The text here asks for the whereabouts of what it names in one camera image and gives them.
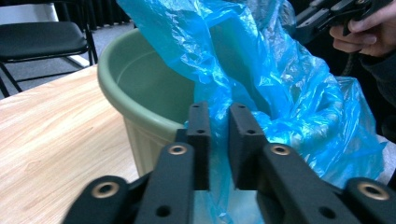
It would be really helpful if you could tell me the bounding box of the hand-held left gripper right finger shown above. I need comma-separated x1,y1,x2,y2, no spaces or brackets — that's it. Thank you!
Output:
228,102,269,191

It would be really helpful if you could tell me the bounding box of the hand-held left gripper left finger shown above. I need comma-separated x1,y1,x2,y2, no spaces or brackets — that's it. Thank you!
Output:
176,101,212,191

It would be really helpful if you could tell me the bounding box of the blue plastic bag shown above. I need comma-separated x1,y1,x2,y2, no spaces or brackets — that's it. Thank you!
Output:
116,0,389,224

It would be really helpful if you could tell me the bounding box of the green plastic bin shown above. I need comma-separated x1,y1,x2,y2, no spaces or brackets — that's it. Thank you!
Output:
96,15,274,178

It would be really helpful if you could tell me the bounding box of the black folding chair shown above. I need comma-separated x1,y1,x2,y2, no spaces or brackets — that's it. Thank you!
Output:
0,0,99,99

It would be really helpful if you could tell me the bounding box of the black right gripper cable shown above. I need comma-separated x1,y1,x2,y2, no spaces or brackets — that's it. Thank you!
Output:
340,52,358,77

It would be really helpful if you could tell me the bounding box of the white desk frame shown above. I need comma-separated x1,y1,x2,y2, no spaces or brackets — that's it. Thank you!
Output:
0,3,60,26

